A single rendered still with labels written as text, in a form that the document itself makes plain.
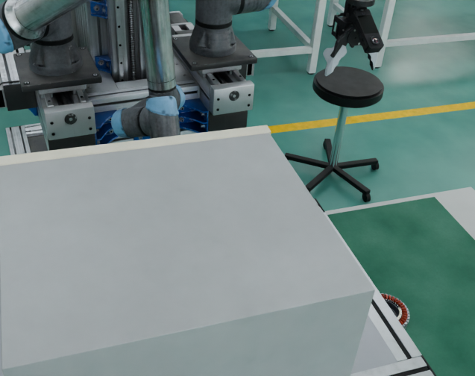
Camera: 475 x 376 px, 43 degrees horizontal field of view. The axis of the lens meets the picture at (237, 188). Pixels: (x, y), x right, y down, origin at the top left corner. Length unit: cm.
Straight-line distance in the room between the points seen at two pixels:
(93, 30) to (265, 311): 145
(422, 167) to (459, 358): 210
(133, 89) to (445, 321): 112
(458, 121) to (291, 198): 321
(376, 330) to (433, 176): 249
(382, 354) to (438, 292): 68
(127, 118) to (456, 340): 95
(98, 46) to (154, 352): 146
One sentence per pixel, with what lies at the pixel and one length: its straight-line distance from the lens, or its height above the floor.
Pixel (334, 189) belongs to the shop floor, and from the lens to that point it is 315.
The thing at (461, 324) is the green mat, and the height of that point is 75.
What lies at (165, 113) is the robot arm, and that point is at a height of 111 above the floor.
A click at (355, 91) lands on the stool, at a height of 56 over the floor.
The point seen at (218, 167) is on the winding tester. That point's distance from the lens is 91.
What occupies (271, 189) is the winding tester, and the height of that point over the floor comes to 132.
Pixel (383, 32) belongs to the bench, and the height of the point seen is 28.
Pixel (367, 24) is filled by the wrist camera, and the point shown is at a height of 130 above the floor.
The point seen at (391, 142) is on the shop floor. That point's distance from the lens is 365.
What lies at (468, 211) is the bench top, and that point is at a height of 75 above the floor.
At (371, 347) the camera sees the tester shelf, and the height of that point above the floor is 111.
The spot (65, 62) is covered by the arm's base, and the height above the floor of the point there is 107.
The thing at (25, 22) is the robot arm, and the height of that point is 125.
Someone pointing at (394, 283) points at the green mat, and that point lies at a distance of 161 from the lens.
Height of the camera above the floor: 184
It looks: 37 degrees down
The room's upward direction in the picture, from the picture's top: 4 degrees clockwise
